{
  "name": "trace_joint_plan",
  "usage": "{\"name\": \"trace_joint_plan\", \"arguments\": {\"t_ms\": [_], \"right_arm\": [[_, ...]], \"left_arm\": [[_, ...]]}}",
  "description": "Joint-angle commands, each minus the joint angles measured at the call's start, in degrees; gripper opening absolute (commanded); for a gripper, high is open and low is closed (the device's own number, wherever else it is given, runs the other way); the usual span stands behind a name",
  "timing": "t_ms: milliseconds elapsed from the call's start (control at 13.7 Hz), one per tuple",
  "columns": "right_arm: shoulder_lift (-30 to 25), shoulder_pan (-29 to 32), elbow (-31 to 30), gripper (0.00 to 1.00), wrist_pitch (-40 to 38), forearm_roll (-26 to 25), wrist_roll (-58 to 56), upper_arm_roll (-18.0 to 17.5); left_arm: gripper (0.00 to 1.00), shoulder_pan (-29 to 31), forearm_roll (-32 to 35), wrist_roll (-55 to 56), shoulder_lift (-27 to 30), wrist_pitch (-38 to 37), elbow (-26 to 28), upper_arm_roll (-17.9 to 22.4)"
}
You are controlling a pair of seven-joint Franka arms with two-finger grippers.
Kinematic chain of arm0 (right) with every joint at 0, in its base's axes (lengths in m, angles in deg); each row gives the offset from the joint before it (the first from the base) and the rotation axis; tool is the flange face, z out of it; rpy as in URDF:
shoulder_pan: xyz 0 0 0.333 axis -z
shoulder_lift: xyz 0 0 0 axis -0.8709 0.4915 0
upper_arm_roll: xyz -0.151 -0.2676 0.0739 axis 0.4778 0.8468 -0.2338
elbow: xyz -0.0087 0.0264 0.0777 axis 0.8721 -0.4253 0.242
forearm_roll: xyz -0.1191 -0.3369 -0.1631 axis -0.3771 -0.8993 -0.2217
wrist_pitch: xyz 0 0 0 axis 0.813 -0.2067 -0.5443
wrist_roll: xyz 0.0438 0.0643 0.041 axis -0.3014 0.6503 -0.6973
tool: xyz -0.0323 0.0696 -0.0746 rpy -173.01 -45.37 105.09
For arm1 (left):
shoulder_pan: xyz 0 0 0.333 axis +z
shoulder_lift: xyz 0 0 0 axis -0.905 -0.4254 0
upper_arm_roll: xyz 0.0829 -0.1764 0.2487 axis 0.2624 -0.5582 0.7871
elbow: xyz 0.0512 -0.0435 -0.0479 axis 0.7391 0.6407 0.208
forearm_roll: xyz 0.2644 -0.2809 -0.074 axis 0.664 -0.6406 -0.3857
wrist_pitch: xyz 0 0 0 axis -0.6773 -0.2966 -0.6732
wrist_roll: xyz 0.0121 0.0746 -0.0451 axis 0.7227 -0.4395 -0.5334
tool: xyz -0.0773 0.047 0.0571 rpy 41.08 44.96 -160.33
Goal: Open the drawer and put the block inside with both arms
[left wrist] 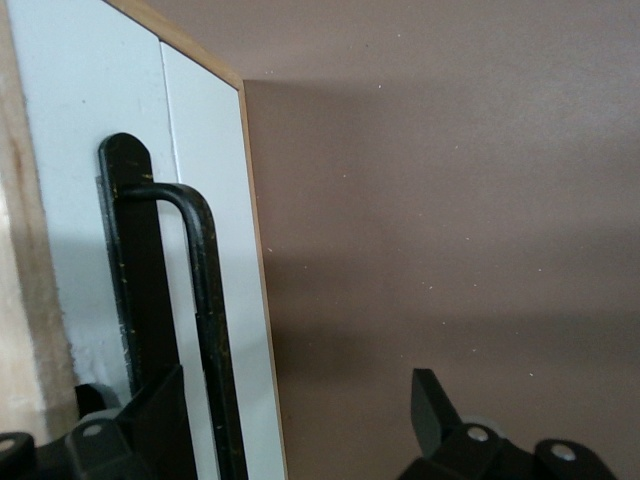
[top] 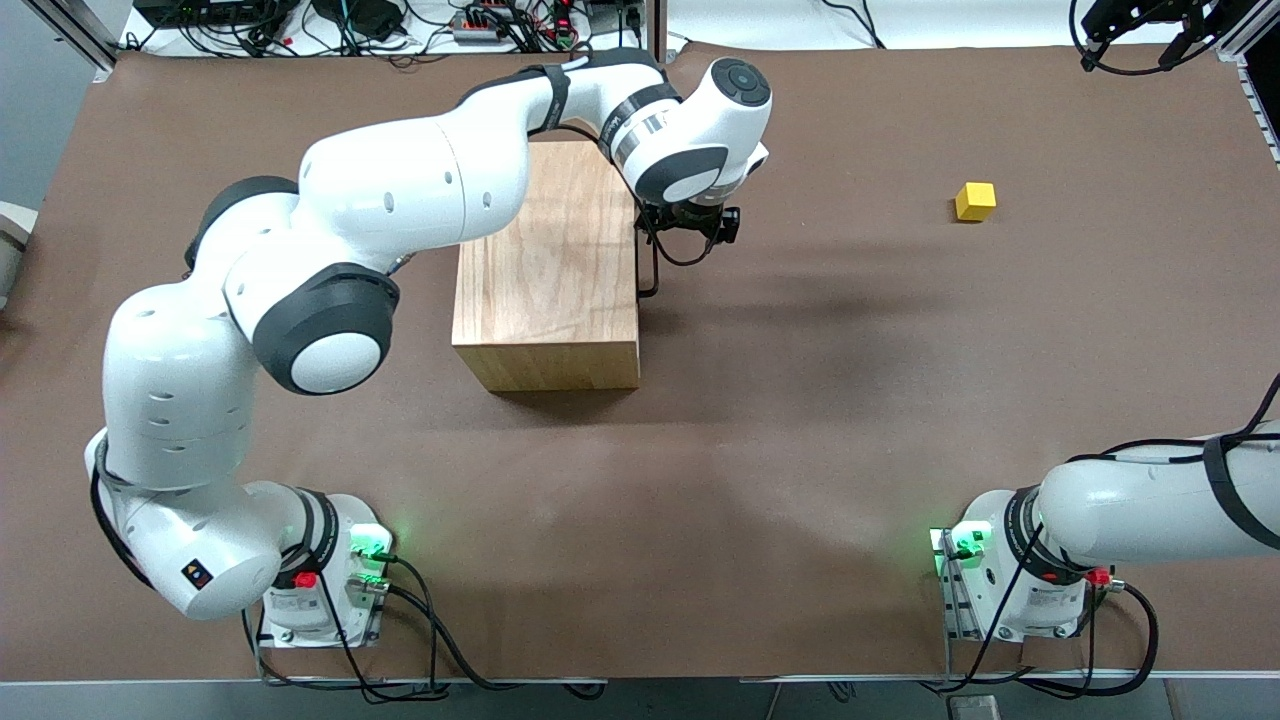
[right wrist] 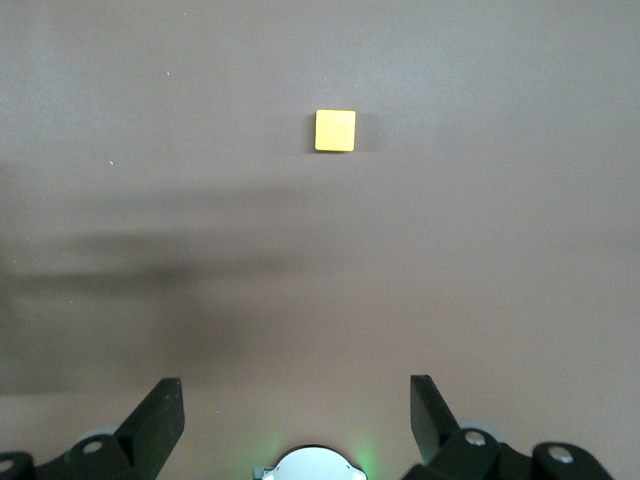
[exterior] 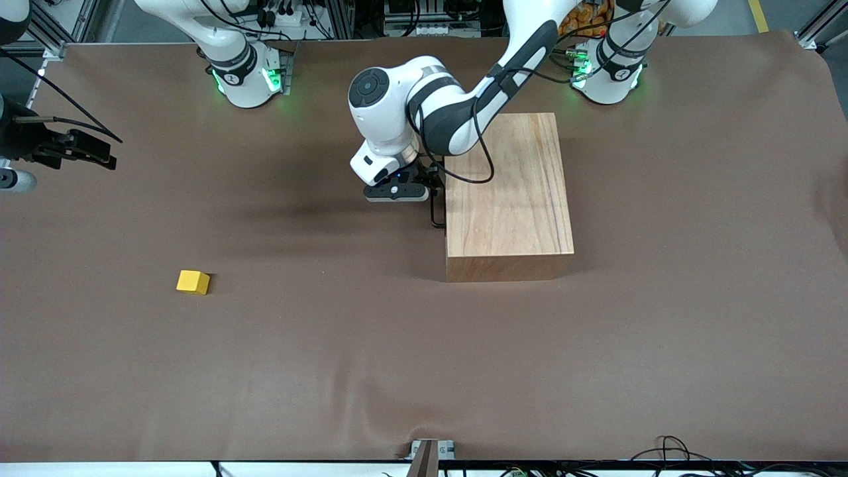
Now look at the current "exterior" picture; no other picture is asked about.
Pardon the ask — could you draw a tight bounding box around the aluminium frame profile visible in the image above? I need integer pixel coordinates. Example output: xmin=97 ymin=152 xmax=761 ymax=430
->
xmin=20 ymin=0 xmax=100 ymax=62
xmin=794 ymin=0 xmax=848 ymax=52

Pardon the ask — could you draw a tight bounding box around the black cable bundle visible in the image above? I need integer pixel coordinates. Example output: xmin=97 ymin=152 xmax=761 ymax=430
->
xmin=623 ymin=435 xmax=848 ymax=477

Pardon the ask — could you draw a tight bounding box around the metal table clamp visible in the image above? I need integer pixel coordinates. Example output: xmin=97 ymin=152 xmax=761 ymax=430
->
xmin=407 ymin=439 xmax=456 ymax=477

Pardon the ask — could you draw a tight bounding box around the brown table cover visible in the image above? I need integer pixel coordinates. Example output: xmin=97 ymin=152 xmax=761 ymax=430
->
xmin=0 ymin=30 xmax=848 ymax=463

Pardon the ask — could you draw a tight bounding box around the white power strip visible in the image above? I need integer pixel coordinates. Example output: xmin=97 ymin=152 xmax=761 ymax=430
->
xmin=386 ymin=22 xmax=452 ymax=38

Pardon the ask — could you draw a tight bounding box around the yellow block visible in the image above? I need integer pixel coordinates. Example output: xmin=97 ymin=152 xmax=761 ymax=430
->
xmin=176 ymin=270 xmax=211 ymax=296

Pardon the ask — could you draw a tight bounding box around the wooden drawer with black handle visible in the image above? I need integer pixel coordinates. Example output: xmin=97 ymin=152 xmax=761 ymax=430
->
xmin=430 ymin=189 xmax=449 ymax=233

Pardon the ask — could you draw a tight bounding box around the orange mesh bag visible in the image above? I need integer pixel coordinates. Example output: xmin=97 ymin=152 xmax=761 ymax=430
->
xmin=558 ymin=0 xmax=613 ymax=39

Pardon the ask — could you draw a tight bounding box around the wooden drawer cabinet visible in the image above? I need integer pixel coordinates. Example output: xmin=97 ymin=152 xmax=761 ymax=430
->
xmin=442 ymin=113 xmax=575 ymax=284

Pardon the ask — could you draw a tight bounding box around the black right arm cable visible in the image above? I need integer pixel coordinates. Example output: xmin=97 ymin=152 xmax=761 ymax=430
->
xmin=0 ymin=48 xmax=124 ymax=144

